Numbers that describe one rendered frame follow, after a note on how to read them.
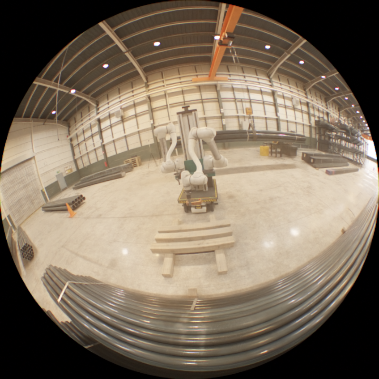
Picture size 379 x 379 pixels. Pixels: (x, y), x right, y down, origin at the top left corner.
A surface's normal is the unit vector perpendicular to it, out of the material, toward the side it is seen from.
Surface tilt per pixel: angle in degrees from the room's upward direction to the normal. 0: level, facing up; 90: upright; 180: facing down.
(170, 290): 0
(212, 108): 90
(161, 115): 90
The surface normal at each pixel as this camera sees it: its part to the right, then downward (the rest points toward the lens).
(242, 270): -0.15, -0.90
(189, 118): -0.15, 0.43
